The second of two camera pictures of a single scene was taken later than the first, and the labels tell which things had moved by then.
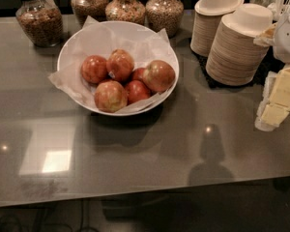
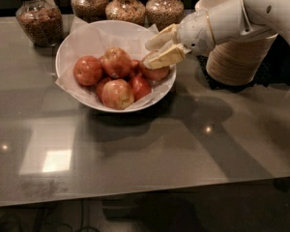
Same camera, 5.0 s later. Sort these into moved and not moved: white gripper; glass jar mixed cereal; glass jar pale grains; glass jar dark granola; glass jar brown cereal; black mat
Moved: white gripper
Not moved: glass jar brown cereal; glass jar dark granola; glass jar mixed cereal; glass jar pale grains; black mat
